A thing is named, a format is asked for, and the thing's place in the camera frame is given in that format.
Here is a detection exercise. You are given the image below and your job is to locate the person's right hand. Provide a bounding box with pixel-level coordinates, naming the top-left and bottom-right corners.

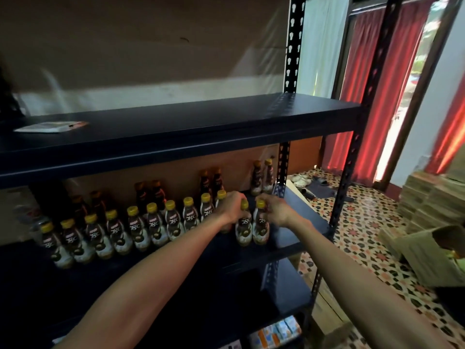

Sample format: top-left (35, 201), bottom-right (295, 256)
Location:
top-left (258, 194), bottom-right (302, 230)

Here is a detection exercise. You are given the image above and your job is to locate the person's left hand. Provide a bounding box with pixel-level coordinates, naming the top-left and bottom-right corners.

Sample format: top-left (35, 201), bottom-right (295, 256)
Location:
top-left (215, 190), bottom-right (251, 226)

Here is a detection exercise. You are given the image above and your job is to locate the black metal shelf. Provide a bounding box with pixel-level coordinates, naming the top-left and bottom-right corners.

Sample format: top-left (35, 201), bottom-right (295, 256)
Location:
top-left (0, 0), bottom-right (408, 349)

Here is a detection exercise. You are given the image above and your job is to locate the row of yellow-capped coffee bottles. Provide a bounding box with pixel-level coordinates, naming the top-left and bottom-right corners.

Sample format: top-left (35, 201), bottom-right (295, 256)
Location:
top-left (38, 158), bottom-right (279, 270)

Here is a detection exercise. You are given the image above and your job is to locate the person's left forearm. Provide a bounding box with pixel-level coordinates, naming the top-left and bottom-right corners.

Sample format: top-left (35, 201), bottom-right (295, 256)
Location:
top-left (54, 218), bottom-right (233, 349)

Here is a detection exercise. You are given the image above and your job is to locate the person's right forearm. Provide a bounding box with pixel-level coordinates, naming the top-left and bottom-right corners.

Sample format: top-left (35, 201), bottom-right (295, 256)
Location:
top-left (291, 218), bottom-right (455, 349)

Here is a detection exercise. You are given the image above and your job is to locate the dark floor mat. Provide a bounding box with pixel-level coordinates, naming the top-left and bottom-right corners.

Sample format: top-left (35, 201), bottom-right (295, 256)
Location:
top-left (301, 178), bottom-right (357, 204)

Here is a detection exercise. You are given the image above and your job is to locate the row of orange blue packets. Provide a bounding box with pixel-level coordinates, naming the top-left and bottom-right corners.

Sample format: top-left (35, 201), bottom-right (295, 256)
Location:
top-left (249, 316), bottom-right (302, 349)

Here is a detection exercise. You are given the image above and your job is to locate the red curtain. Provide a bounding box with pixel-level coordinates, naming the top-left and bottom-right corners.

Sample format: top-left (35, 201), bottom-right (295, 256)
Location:
top-left (323, 3), bottom-right (465, 188)

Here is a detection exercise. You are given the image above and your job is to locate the flat white orange packet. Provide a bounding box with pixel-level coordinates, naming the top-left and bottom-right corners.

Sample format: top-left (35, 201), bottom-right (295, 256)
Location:
top-left (13, 120), bottom-right (90, 134)

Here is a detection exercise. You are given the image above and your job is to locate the clear water bottle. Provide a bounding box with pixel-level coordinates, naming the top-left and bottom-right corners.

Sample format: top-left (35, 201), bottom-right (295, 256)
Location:
top-left (18, 206), bottom-right (50, 244)

